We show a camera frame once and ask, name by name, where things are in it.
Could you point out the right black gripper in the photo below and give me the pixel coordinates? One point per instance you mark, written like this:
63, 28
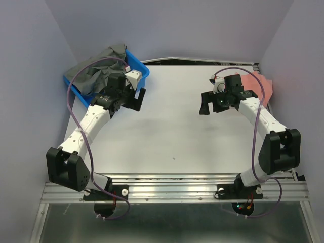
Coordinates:
207, 97

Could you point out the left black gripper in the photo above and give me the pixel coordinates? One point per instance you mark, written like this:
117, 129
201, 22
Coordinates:
134, 104

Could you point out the grey skirt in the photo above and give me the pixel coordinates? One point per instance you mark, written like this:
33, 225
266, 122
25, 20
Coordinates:
94, 78

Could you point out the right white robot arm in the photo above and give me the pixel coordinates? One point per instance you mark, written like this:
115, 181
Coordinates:
280, 150

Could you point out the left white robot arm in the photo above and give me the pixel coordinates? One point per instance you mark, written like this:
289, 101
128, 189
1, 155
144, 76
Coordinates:
66, 166

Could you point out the blue plastic bin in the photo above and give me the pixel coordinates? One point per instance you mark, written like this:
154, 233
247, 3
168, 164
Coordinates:
131, 61

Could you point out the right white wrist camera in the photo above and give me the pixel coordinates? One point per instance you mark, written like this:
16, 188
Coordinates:
219, 84

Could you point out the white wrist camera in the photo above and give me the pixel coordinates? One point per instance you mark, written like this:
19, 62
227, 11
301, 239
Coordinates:
133, 78
219, 84

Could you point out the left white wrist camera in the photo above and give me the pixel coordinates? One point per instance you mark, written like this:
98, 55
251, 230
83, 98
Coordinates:
133, 78

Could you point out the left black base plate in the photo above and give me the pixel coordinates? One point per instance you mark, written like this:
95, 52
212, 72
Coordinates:
118, 190

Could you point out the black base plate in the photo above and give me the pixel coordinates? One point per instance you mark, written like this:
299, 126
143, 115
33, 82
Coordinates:
232, 192
118, 190

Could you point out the aluminium rail frame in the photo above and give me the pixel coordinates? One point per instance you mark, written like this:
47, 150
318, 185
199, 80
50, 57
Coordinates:
173, 159

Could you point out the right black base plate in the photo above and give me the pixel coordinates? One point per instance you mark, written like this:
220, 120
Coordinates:
232, 192

